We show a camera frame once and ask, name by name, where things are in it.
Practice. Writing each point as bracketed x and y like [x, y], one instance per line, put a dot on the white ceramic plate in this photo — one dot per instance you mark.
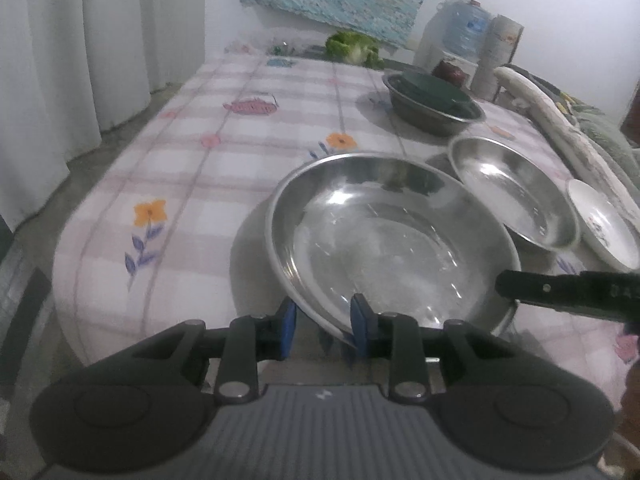
[603, 229]

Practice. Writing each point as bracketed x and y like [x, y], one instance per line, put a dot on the large steel basin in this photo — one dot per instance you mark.
[408, 237]

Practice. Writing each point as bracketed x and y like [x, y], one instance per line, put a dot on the white water dispenser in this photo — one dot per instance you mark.
[431, 51]

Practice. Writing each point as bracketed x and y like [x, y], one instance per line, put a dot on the shallow steel plate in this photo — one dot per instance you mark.
[516, 191]

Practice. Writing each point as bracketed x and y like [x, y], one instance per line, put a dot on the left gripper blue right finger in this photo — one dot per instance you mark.
[364, 323]

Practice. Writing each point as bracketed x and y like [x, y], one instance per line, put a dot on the grey curtain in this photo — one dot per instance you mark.
[72, 69]

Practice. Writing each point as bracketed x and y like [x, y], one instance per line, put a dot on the green lettuce head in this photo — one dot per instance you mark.
[354, 48]

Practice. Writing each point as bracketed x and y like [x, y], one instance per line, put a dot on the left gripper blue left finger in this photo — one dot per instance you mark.
[286, 318]

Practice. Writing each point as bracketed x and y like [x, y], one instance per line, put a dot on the deep steel bowl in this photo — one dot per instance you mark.
[425, 118]

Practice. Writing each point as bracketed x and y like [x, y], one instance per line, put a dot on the blue water jug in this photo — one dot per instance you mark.
[465, 28]

